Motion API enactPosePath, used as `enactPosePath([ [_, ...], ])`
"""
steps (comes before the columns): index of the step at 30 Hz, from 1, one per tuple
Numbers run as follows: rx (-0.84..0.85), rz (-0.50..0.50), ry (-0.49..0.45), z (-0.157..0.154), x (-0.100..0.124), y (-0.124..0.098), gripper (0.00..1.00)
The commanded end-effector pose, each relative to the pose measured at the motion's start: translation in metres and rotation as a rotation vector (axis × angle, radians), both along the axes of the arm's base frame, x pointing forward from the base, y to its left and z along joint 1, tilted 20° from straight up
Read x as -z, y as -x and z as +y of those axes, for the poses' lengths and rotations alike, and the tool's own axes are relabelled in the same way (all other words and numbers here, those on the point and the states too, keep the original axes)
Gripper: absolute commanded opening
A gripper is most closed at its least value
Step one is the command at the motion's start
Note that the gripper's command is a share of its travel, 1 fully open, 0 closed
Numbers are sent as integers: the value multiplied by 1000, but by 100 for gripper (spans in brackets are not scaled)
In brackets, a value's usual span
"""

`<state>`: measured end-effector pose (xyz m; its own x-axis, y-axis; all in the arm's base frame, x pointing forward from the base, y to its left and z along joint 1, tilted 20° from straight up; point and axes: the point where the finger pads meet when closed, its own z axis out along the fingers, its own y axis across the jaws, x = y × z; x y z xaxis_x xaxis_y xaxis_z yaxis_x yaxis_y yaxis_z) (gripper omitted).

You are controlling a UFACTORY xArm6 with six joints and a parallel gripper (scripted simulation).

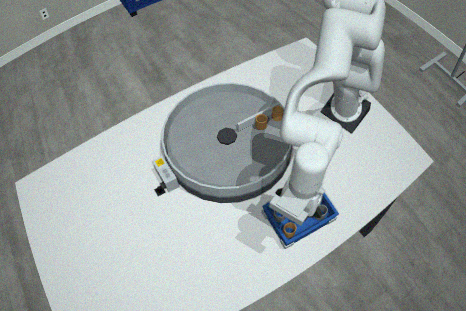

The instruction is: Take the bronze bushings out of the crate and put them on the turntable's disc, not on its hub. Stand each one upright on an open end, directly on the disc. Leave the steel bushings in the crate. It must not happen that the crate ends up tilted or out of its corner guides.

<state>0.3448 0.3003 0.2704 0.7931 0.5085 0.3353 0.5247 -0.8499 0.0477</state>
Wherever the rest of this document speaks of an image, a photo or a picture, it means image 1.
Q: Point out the bronze bushing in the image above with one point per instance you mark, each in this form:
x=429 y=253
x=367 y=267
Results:
x=275 y=116
x=261 y=118
x=289 y=225

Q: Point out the blue crate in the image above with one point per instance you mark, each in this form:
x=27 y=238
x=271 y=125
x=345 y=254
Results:
x=308 y=226

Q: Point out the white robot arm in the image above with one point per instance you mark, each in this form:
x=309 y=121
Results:
x=344 y=28

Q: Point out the grey metal bushing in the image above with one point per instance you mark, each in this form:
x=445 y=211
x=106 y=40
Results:
x=324 y=209
x=277 y=218

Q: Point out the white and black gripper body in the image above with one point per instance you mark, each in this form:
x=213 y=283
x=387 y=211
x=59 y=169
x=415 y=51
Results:
x=311 y=206

